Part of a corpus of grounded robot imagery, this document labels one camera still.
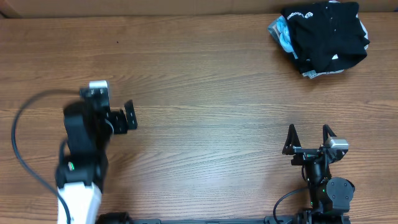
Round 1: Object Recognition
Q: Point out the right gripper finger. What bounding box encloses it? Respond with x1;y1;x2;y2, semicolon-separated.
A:
322;124;336;147
282;124;302;155

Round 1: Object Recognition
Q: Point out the black t-shirt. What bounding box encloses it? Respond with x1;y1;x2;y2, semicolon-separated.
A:
280;1;370;73

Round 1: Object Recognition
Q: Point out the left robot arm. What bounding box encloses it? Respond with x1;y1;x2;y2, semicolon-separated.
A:
55;100;137;224

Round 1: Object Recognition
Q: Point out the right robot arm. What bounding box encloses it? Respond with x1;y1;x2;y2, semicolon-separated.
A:
272;124;355;223

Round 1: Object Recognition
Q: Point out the beige folded garment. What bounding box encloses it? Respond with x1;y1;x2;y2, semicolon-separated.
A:
356;14;370;50

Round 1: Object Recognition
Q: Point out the light blue printed t-shirt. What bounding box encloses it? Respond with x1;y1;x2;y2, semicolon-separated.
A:
276;16;294;53

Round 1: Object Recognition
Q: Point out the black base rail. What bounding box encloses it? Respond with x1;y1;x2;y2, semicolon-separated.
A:
96;211;352;224

